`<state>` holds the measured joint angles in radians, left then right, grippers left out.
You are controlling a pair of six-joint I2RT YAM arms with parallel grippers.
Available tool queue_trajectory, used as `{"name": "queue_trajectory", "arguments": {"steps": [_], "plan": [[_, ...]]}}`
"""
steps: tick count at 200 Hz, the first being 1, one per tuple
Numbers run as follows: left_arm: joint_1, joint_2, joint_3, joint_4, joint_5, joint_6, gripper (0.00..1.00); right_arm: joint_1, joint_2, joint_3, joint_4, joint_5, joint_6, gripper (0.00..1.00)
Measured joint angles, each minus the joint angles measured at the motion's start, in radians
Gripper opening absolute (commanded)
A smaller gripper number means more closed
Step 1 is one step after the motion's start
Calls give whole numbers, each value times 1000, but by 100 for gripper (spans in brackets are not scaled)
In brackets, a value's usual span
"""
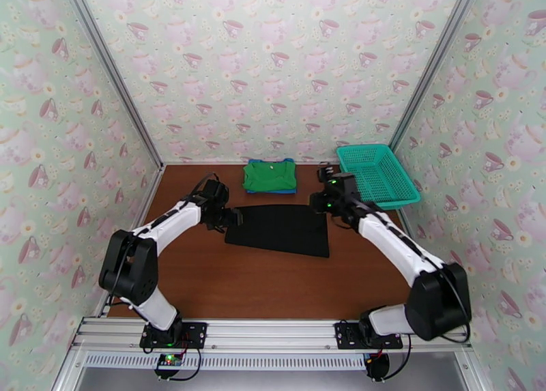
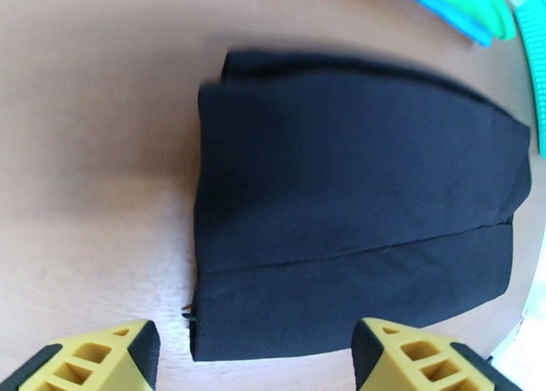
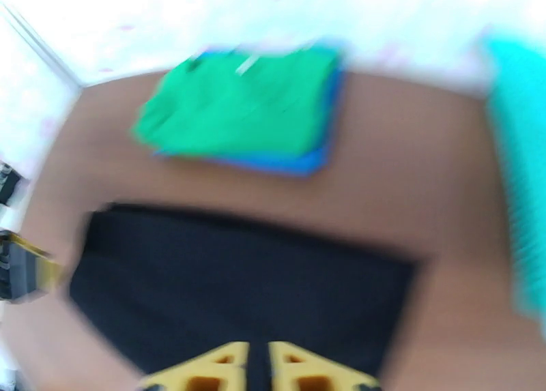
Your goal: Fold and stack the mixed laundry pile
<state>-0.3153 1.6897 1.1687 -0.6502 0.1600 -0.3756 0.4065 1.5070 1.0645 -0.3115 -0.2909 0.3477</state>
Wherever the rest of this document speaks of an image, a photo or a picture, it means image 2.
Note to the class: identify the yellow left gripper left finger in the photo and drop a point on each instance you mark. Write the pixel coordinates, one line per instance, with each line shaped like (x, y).
(89, 364)

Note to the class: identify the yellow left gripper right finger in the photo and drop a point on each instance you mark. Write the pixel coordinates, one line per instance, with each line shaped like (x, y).
(422, 360)

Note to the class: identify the black garment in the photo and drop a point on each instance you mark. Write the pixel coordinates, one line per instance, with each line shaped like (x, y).
(349, 198)

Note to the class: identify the blue shirt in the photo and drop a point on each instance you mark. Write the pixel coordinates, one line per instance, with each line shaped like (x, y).
(443, 8)

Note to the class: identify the teal plastic basket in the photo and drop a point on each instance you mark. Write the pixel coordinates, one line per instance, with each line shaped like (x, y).
(535, 61)

